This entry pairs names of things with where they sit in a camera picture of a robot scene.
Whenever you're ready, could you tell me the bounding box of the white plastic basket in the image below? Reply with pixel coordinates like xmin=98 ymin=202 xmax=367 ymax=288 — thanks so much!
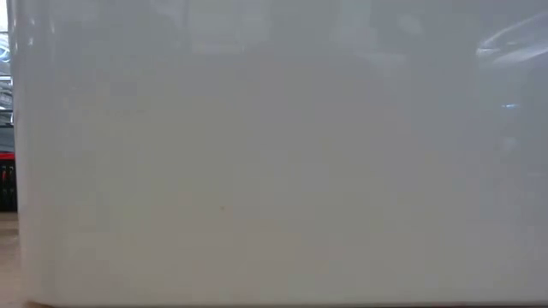
xmin=6 ymin=0 xmax=548 ymax=308

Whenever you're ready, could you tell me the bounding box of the dark grey background equipment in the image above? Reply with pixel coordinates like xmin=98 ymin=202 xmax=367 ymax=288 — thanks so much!
xmin=0 ymin=32 xmax=15 ymax=152

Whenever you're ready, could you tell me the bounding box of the black crate with red stripe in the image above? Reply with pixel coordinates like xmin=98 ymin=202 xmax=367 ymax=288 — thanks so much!
xmin=0 ymin=150 xmax=19 ymax=213

